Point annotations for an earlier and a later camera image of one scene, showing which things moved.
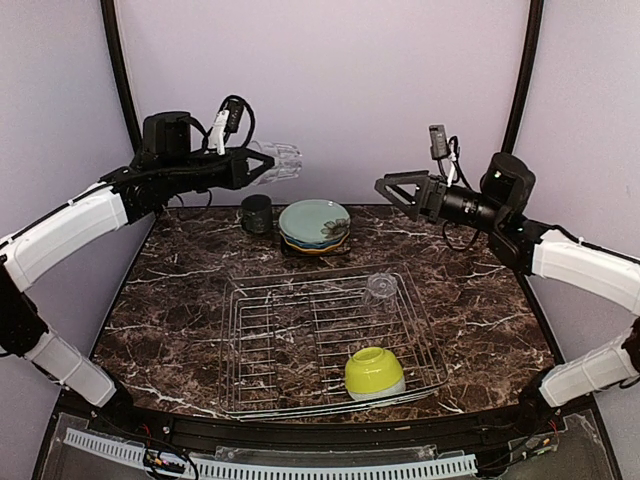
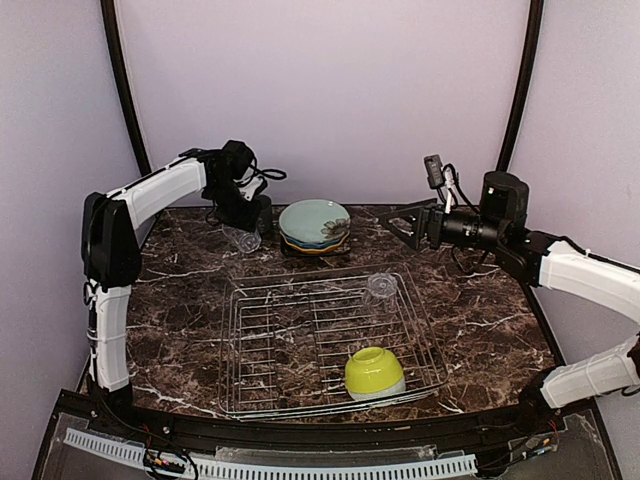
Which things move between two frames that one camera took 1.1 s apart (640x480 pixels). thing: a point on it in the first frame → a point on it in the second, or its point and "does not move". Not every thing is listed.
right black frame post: x=528 y=78 does not move
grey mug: x=257 y=214 does not move
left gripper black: x=239 y=168 → x=245 y=216
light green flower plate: x=315 y=220 does not move
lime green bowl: x=373 y=372 does not move
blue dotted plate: x=315 y=245 does not move
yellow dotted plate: x=314 y=250 does not move
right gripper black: x=430 y=197 → x=428 y=227
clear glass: x=287 y=161 → x=248 y=242
